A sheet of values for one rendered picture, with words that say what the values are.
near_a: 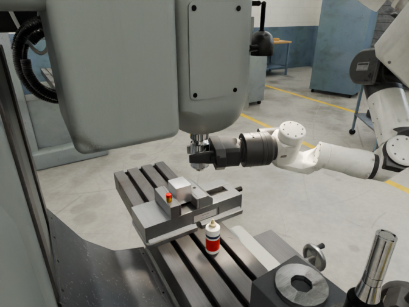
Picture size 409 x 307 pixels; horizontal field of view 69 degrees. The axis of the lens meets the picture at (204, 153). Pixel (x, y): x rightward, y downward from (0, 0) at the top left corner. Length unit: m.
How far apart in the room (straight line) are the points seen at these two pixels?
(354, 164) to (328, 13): 6.04
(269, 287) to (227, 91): 0.37
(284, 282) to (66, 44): 0.51
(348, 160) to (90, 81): 0.61
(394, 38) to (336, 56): 5.90
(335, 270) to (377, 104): 1.57
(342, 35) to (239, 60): 6.08
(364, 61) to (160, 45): 0.63
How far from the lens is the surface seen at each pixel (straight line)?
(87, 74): 0.49
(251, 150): 0.74
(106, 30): 0.49
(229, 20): 0.60
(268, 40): 0.86
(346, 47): 6.66
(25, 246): 0.54
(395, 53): 0.83
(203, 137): 0.71
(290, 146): 0.77
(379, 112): 0.92
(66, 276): 0.72
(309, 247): 1.37
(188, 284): 0.82
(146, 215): 0.94
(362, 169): 0.82
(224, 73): 0.61
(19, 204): 0.50
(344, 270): 2.34
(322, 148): 0.80
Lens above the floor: 1.56
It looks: 25 degrees down
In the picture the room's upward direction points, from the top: straight up
